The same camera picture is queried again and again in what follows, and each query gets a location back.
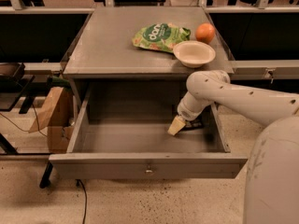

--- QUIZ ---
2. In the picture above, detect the grey open top drawer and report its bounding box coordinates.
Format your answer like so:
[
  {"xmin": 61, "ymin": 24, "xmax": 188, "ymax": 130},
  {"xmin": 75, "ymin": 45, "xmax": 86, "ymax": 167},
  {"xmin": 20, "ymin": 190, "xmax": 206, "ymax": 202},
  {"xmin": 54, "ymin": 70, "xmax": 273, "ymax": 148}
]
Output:
[{"xmin": 49, "ymin": 84, "xmax": 249, "ymax": 181}]

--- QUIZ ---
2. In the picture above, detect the black floor cable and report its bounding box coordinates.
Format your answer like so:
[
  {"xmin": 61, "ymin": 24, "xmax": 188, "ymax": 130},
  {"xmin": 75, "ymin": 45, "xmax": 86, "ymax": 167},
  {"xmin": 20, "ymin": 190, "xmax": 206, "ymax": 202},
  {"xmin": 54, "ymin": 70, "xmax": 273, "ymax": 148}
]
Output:
[{"xmin": 76, "ymin": 179, "xmax": 89, "ymax": 224}]

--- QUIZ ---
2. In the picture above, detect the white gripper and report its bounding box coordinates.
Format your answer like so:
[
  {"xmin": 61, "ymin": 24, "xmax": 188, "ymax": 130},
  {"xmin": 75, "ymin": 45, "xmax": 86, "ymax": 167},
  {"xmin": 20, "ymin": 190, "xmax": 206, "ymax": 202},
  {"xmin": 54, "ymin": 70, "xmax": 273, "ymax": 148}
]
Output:
[{"xmin": 167, "ymin": 91, "xmax": 212, "ymax": 135}]

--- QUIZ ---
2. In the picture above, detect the black stand at left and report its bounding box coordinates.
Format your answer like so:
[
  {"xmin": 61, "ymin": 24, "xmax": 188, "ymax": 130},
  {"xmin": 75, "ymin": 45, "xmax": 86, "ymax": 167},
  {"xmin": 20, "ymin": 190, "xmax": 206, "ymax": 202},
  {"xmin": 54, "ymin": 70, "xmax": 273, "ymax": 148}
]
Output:
[{"xmin": 0, "ymin": 62, "xmax": 36, "ymax": 156}]

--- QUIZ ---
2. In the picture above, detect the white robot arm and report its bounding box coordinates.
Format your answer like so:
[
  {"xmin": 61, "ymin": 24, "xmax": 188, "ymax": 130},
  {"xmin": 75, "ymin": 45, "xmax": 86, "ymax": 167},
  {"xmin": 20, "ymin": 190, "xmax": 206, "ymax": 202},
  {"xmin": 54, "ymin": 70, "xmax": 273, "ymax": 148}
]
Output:
[{"xmin": 168, "ymin": 70, "xmax": 299, "ymax": 224}]

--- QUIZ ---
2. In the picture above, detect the white paper bowl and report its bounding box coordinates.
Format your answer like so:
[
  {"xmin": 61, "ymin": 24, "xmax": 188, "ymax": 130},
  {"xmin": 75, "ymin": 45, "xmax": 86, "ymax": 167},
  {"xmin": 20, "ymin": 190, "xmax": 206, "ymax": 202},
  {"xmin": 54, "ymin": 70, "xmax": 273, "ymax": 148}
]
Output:
[{"xmin": 173, "ymin": 40, "xmax": 216, "ymax": 68}]

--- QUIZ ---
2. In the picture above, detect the green chips bag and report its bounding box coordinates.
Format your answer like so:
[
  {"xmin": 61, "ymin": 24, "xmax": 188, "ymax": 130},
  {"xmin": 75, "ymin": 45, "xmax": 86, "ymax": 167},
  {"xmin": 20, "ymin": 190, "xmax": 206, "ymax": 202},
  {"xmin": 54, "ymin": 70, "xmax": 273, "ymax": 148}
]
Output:
[{"xmin": 132, "ymin": 23, "xmax": 191, "ymax": 53}]

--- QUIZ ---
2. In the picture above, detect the grey wooden cabinet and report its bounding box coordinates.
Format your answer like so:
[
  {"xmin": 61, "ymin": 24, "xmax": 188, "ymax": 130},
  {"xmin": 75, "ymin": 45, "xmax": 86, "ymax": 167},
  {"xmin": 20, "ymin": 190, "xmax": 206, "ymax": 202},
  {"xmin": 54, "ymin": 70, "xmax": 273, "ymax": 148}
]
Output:
[{"xmin": 60, "ymin": 6, "xmax": 235, "ymax": 117}]

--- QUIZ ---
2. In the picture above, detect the thin black cable left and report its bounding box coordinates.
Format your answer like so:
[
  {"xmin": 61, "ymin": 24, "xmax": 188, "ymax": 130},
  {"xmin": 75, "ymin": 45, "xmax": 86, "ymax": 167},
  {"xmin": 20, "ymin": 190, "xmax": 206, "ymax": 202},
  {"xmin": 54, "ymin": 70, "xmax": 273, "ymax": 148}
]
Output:
[{"xmin": 0, "ymin": 103, "xmax": 49, "ymax": 138}]

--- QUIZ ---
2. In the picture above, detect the black rxbar chocolate bar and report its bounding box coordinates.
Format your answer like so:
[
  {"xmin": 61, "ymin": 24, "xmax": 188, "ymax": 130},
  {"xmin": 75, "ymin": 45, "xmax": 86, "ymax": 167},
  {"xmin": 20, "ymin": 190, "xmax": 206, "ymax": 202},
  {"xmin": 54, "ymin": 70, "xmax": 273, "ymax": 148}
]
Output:
[{"xmin": 185, "ymin": 119, "xmax": 204, "ymax": 130}]

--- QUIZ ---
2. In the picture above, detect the brown cardboard box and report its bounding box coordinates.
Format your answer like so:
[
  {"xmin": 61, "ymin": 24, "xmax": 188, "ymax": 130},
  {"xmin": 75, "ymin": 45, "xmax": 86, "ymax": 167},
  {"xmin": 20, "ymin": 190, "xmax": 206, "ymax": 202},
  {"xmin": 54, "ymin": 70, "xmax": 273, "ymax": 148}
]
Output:
[{"xmin": 29, "ymin": 87, "xmax": 73, "ymax": 154}]

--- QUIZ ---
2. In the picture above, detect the orange fruit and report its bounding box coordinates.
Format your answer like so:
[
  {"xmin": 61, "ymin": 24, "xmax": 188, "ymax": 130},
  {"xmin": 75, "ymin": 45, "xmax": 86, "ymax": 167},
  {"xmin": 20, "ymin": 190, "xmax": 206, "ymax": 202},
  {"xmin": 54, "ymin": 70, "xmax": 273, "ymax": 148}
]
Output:
[{"xmin": 195, "ymin": 23, "xmax": 215, "ymax": 44}]

